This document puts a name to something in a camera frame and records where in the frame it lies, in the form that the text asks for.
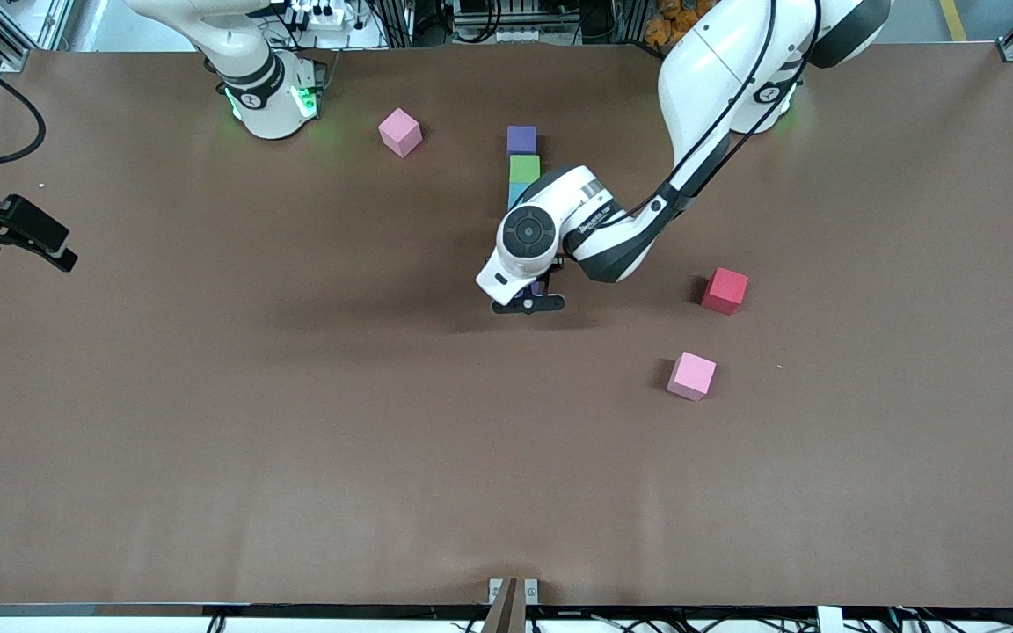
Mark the brown table mat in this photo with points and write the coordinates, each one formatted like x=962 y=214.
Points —
x=506 y=483

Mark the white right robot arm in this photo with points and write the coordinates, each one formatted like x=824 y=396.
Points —
x=269 y=97

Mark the metal bracket with brown bar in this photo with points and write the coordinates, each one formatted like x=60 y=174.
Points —
x=513 y=602

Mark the green foam cube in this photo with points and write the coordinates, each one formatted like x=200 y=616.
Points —
x=524 y=168

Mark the cyan foam cube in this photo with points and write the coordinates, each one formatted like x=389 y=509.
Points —
x=516 y=195

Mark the light pink foam cube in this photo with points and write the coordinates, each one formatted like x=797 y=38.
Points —
x=692 y=375

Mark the white tape piece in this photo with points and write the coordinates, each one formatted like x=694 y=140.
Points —
x=830 y=619

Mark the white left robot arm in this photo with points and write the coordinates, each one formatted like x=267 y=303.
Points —
x=709 y=79

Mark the mauve pink foam cube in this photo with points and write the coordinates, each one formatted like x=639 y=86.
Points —
x=400 y=132

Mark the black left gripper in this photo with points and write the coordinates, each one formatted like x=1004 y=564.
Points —
x=556 y=266

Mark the red foam cube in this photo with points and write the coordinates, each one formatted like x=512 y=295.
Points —
x=725 y=290

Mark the white power strip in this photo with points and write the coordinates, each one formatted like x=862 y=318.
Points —
x=324 y=13

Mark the bag of orange items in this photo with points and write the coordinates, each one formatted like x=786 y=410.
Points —
x=669 y=22

